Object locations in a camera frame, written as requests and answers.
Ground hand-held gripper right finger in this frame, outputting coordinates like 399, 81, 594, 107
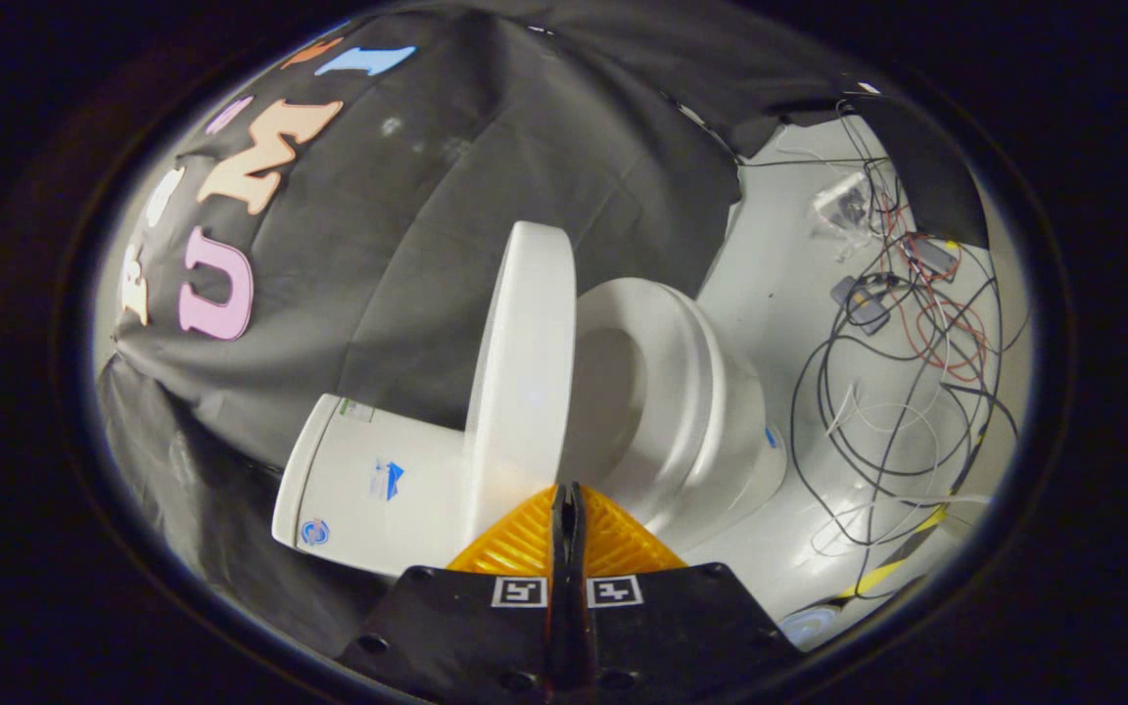
569, 483, 806, 701

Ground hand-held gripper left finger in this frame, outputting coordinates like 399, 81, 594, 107
339, 483, 571, 701

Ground white toilet lid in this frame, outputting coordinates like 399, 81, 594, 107
461, 221, 579, 549

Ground white toilet body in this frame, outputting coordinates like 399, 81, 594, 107
272, 278, 788, 579

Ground white toilet tank cover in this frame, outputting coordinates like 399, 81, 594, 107
271, 394, 346, 551

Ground blue tape roll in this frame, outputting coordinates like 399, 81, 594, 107
776, 605, 852, 650

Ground yellow black striped tape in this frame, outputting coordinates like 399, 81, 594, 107
836, 503, 950, 601

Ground grey power adapter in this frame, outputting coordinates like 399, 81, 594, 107
829, 275, 894, 337

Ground black backdrop cloth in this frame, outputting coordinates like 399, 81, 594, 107
94, 0, 992, 659

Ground small dark electronic box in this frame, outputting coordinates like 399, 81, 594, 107
906, 234, 964, 283

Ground clear plastic bag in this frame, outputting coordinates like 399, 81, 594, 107
811, 173, 871, 237

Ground thin white wires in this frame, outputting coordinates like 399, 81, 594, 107
807, 377, 991, 554

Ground tangle of black cables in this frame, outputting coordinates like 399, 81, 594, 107
740, 93, 1031, 554

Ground red wire tangle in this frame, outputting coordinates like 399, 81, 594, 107
872, 191, 994, 385

